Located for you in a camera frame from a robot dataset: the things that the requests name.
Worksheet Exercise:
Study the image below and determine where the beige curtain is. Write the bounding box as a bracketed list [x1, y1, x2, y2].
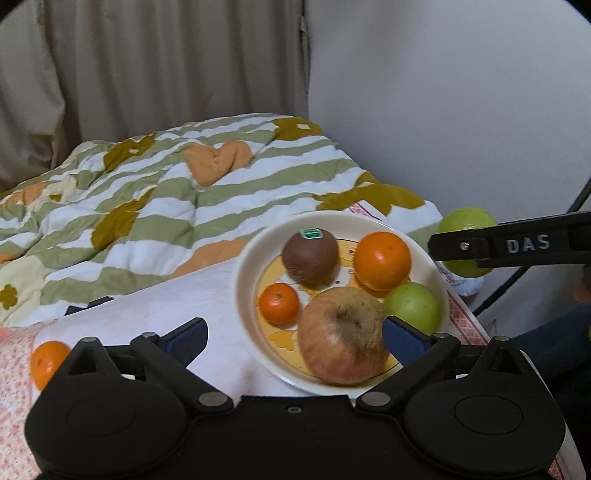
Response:
[0, 0, 310, 192]

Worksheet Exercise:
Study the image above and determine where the wrinkled red apple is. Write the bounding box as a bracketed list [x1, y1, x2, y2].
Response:
[298, 287, 391, 386]

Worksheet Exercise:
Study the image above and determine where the large orange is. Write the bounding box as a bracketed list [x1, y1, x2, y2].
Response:
[353, 232, 413, 291]

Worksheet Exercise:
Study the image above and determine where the brown kiwi with green sticker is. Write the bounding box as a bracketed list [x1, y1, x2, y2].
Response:
[281, 227, 339, 286]

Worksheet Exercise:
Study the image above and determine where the small mandarin orange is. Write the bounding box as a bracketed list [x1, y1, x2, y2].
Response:
[30, 340, 72, 391]
[259, 283, 301, 325]

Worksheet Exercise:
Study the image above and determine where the dark cloth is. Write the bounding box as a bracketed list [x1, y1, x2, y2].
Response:
[478, 305, 591, 384]

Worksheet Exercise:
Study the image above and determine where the striped flower-print blanket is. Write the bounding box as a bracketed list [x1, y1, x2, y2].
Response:
[0, 113, 444, 328]

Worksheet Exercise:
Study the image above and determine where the cream plate with cartoon print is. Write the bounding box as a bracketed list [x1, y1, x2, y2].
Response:
[233, 211, 451, 397]

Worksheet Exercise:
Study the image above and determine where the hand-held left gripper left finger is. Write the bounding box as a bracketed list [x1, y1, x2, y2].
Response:
[55, 318, 234, 414]

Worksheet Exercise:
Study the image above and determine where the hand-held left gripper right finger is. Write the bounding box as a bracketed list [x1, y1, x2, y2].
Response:
[355, 315, 532, 413]

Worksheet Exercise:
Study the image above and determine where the black cable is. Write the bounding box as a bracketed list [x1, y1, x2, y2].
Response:
[473, 175, 591, 317]

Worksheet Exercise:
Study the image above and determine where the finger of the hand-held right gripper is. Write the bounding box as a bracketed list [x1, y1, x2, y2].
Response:
[428, 227, 479, 267]

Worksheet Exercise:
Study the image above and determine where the green apple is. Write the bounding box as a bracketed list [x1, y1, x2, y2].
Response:
[436, 208, 499, 278]
[384, 282, 442, 336]

